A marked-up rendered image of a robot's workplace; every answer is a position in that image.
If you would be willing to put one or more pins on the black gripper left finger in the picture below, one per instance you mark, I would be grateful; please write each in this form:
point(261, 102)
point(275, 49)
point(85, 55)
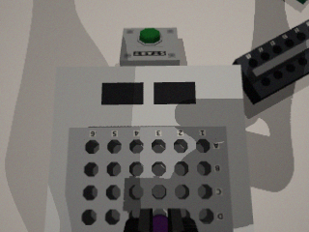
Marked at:
point(143, 223)

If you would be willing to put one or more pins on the violet tube cap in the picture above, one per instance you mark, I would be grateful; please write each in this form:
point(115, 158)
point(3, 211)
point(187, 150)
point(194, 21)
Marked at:
point(160, 222)

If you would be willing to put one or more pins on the black rectangular block with holes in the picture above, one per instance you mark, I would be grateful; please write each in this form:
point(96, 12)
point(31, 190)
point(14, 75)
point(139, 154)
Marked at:
point(279, 72)

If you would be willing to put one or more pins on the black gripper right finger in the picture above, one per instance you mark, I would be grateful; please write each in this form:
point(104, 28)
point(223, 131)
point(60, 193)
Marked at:
point(177, 223)

